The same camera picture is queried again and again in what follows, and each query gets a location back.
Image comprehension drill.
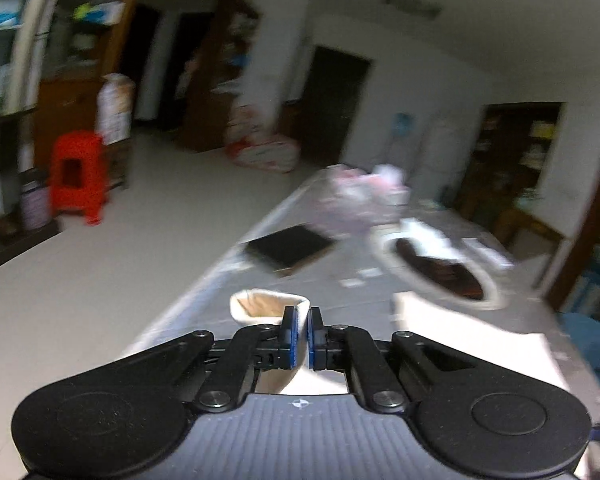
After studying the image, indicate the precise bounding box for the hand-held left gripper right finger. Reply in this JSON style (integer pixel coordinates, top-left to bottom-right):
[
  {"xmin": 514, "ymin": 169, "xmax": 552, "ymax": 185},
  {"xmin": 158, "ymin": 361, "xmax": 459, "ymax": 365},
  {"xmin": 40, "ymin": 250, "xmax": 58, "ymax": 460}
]
[{"xmin": 307, "ymin": 306, "xmax": 475, "ymax": 413}]

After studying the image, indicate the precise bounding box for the pink tissue box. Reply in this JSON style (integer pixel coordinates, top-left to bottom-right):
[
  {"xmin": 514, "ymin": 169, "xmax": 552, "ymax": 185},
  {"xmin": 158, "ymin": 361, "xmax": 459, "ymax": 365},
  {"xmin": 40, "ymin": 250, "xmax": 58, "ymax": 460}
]
[{"xmin": 367, "ymin": 162, "xmax": 411, "ymax": 211}]

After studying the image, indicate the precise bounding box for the wooden shelf cabinet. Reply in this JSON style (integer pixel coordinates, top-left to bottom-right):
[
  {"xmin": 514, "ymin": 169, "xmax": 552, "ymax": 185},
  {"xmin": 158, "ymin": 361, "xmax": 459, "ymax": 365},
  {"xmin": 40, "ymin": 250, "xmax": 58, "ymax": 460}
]
[
  {"xmin": 460, "ymin": 102, "xmax": 566, "ymax": 221},
  {"xmin": 180, "ymin": 5, "xmax": 261, "ymax": 153}
]

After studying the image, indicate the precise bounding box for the round black induction cooktop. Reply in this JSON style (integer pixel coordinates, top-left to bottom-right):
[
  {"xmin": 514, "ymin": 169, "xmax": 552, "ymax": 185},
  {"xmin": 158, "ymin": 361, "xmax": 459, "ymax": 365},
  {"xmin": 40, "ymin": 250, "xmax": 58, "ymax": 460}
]
[{"xmin": 370, "ymin": 225, "xmax": 513, "ymax": 311}]

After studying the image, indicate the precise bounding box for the wooden side table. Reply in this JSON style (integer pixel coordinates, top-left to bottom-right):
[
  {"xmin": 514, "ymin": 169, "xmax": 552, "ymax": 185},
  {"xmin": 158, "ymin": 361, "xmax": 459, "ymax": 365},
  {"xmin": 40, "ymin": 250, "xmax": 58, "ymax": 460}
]
[{"xmin": 495, "ymin": 205, "xmax": 566, "ymax": 261}]

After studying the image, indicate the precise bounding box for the tall wooden display cabinet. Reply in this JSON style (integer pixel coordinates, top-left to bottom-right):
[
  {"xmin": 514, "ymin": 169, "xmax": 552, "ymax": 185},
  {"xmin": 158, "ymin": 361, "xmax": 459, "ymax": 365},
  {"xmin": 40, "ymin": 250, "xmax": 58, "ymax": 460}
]
[{"xmin": 0, "ymin": 0, "xmax": 146, "ymax": 191}]

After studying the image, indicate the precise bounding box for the cream fleece sweater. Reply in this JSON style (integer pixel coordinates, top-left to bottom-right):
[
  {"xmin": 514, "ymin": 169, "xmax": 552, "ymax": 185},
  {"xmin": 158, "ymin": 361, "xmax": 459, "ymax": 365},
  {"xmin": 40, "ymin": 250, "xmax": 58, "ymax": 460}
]
[{"xmin": 229, "ymin": 289, "xmax": 573, "ymax": 396}]

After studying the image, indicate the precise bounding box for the white refrigerator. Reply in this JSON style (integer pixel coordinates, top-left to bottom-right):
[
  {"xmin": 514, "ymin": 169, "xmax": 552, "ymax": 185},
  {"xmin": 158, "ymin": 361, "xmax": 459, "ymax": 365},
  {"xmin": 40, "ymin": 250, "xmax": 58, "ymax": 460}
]
[{"xmin": 416, "ymin": 117, "xmax": 453, "ymax": 196}]

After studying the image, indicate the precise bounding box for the white crumpled cloth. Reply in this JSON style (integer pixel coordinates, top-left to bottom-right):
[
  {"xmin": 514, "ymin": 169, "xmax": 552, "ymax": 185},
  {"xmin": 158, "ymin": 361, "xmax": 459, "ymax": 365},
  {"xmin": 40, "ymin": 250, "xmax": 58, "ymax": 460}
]
[{"xmin": 400, "ymin": 217, "xmax": 461, "ymax": 261}]

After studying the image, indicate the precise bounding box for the blue cabinet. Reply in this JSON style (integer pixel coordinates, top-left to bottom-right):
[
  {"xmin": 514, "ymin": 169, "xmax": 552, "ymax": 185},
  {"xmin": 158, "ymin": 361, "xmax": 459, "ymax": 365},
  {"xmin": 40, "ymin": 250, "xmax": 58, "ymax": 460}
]
[{"xmin": 565, "ymin": 260, "xmax": 600, "ymax": 321}]

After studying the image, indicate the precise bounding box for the white remote control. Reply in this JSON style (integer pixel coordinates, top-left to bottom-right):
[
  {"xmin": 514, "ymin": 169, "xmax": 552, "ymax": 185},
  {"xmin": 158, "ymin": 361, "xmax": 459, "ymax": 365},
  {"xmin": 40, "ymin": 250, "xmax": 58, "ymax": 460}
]
[{"xmin": 462, "ymin": 237, "xmax": 513, "ymax": 268}]

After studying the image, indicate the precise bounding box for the blue sofa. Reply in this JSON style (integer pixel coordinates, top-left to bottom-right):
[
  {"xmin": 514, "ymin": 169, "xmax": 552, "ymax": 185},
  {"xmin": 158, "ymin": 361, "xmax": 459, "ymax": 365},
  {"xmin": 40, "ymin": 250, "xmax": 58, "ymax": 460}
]
[{"xmin": 560, "ymin": 312, "xmax": 600, "ymax": 386}]

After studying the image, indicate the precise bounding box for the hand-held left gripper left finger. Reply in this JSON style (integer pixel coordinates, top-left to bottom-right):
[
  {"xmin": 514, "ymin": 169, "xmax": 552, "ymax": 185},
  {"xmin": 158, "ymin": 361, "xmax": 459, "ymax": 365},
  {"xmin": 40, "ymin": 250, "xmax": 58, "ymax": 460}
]
[{"xmin": 172, "ymin": 306, "xmax": 301, "ymax": 413}]

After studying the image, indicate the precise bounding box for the red plastic stool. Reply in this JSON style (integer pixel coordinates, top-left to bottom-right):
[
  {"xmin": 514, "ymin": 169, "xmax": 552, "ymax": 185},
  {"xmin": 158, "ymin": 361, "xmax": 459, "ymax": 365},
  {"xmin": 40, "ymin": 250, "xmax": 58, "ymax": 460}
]
[{"xmin": 49, "ymin": 131, "xmax": 112, "ymax": 225}]

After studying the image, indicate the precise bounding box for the dark smartphone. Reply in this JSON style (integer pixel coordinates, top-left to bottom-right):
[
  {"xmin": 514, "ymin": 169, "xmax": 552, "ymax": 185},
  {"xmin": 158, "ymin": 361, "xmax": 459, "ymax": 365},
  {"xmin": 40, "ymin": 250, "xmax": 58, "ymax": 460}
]
[{"xmin": 242, "ymin": 225, "xmax": 337, "ymax": 277}]

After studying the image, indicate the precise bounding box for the dark wooden door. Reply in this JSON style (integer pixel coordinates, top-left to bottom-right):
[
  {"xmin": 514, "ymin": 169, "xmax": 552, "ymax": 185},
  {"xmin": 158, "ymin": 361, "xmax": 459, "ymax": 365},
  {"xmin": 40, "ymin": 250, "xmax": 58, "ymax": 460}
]
[{"xmin": 300, "ymin": 45, "xmax": 373, "ymax": 166}]

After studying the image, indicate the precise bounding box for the printed paper bag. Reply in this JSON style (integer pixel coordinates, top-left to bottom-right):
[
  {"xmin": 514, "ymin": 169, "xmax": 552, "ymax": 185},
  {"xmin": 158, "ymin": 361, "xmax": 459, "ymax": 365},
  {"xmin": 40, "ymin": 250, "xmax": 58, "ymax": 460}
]
[{"xmin": 96, "ymin": 74, "xmax": 135, "ymax": 146}]

